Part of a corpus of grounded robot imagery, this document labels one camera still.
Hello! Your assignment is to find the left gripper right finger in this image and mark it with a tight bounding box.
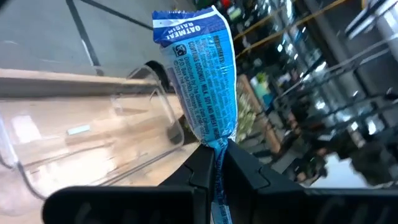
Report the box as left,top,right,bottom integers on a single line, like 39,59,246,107
223,139,398,224

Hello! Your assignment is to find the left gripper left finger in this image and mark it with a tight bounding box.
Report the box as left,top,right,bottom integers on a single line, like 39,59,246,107
42,144,216,224

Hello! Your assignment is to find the blue oatmeal raisin granola bar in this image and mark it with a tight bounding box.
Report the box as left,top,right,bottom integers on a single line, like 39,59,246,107
151,5,239,224

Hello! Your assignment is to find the clear plastic bin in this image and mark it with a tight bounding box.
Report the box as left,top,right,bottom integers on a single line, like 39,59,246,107
0,64,185,215

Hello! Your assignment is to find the small green potted plant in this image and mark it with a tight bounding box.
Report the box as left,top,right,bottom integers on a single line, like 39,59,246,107
236,79,259,142

